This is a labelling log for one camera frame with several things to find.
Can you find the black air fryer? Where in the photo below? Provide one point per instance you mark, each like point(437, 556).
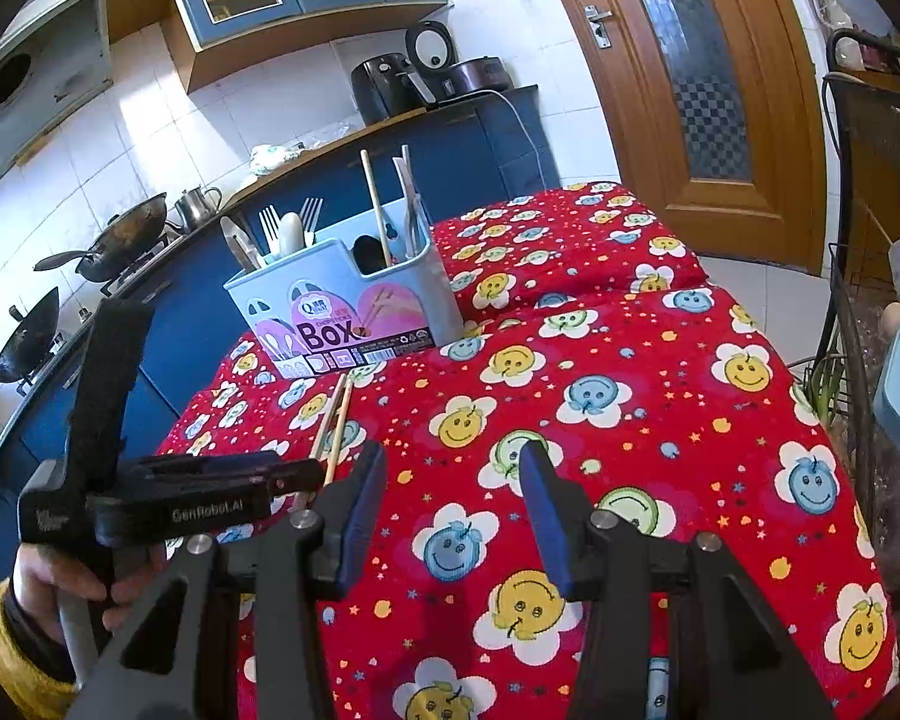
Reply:
point(379, 86)

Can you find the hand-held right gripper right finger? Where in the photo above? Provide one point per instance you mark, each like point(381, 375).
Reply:
point(544, 525)

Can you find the black spoon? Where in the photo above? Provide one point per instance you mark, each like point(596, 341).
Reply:
point(364, 247)

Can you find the metal kettle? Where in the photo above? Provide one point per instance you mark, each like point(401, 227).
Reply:
point(195, 206)

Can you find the blue kitchen counter cabinets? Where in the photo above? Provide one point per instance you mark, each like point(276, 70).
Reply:
point(457, 142)

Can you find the person's left forearm yellow sleeve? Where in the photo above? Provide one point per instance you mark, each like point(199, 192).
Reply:
point(19, 652)

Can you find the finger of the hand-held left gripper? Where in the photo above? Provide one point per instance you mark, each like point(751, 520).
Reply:
point(296, 478)

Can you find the black metal rack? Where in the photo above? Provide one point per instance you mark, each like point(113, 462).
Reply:
point(870, 165)

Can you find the green onion stalks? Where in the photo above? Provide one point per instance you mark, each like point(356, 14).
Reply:
point(825, 390)

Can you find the red flower printed tablecloth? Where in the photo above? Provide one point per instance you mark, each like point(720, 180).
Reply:
point(645, 390)

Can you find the crumpled white cloth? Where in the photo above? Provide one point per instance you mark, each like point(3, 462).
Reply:
point(274, 156)

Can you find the light blue utensil holder box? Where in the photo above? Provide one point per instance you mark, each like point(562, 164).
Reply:
point(345, 315)

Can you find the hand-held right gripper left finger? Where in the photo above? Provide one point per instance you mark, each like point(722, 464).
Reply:
point(364, 517)

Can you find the grey range hood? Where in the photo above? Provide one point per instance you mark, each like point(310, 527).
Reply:
point(30, 90)

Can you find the brown wooden chopstick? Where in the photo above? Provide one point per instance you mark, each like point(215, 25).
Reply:
point(328, 416)
point(340, 431)

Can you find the gas stove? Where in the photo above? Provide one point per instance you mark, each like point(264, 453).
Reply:
point(146, 266)

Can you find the black rice cooker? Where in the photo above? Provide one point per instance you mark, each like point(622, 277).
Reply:
point(480, 75)

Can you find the person's left hand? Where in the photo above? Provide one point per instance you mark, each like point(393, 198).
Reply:
point(45, 574)

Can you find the black wok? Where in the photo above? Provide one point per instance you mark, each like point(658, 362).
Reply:
point(26, 337)
point(124, 232)

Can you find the wooden door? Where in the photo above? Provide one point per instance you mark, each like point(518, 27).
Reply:
point(757, 90)

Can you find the beige spoon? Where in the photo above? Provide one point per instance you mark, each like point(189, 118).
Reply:
point(289, 232)

